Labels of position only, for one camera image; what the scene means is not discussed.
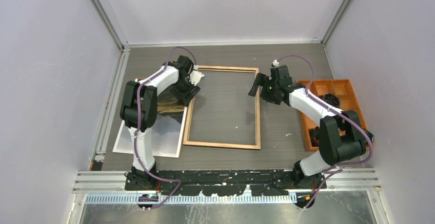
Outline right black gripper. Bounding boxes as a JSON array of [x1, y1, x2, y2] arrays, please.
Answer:
[[249, 73, 281, 106]]

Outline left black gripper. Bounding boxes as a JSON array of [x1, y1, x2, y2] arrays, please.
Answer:
[[172, 77, 201, 106]]

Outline landscape photo print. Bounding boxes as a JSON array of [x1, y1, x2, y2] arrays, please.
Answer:
[[112, 77, 188, 158]]

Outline wooden picture frame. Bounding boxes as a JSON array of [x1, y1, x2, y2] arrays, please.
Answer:
[[183, 66, 261, 150]]

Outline clear acrylic sheet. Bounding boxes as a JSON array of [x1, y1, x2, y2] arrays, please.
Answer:
[[188, 71, 256, 145]]

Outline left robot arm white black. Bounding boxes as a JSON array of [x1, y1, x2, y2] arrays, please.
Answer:
[[120, 55, 204, 190]]

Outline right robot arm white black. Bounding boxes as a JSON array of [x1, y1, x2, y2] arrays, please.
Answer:
[[248, 65, 373, 189]]

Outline black rolled tie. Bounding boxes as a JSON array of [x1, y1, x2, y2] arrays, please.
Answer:
[[322, 93, 341, 108]]

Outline dark red rolled tie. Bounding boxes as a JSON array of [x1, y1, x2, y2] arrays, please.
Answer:
[[308, 127, 320, 147]]

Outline orange compartment tray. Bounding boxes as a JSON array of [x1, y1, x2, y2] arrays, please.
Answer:
[[298, 79, 368, 152]]

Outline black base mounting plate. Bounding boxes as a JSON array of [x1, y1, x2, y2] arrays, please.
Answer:
[[124, 169, 325, 197]]

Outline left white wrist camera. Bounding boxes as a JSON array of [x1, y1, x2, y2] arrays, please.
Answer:
[[189, 70, 205, 86]]

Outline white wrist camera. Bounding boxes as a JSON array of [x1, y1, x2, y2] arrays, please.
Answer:
[[189, 70, 205, 86], [271, 59, 281, 68]]

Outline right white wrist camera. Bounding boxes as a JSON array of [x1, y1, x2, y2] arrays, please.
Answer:
[[271, 59, 281, 68]]

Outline aluminium front rail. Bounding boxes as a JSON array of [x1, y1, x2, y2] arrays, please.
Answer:
[[73, 168, 381, 207]]

